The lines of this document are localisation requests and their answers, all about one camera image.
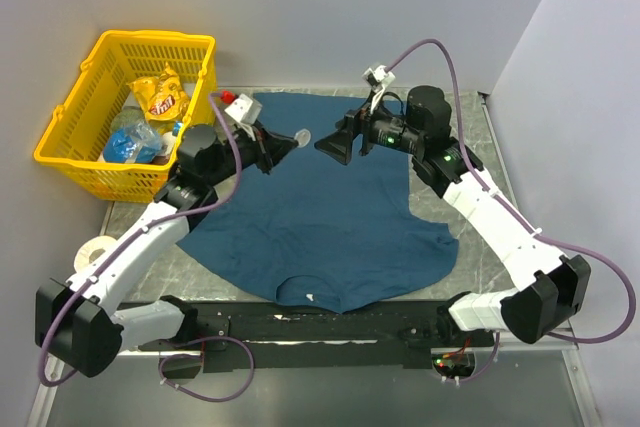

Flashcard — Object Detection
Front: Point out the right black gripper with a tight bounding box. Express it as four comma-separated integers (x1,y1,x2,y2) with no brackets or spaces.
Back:
314,91,424,165

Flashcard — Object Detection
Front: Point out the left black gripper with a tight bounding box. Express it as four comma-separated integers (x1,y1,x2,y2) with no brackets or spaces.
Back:
205,119,299,187

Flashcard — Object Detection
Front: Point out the blue t-shirt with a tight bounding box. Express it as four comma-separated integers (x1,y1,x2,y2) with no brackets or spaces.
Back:
175,91,460,316

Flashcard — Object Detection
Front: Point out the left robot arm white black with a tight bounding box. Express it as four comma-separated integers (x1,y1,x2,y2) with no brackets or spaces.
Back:
35,123,311,377

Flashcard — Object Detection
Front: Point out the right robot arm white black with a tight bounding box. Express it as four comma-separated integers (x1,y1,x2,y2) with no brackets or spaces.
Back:
314,86,591,346

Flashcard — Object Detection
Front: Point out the small white bottle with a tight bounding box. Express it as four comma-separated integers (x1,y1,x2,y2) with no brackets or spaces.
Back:
161,122,183,157

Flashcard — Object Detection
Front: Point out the yellow snack bag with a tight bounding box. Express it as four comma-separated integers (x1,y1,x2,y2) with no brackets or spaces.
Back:
128,62,191,123

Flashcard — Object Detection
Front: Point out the blue plastic bag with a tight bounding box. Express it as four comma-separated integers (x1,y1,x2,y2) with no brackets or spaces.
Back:
102,121,163,164

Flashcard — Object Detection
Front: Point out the yellow plastic basket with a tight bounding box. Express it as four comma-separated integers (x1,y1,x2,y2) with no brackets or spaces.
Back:
33,30,217,203

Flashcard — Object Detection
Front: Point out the toilet paper roll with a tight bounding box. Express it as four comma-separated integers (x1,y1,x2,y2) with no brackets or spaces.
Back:
73,235,117,273

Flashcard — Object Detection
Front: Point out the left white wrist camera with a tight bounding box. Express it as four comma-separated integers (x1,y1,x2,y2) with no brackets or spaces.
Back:
220,91,262,125

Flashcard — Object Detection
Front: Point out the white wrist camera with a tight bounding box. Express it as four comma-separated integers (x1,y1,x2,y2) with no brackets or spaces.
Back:
362,64,395,114
220,91,262,125

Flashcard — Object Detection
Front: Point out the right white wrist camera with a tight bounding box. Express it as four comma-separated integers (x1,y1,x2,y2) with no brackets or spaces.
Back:
362,64,395,114

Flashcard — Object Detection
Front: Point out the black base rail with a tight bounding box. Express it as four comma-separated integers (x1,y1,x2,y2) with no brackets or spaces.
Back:
124,299,501,374

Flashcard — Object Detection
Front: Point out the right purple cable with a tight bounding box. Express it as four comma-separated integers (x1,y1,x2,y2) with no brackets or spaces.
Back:
384,38,632,388

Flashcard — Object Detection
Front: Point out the aluminium frame rail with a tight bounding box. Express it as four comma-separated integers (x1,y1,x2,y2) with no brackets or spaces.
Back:
28,337,601,426

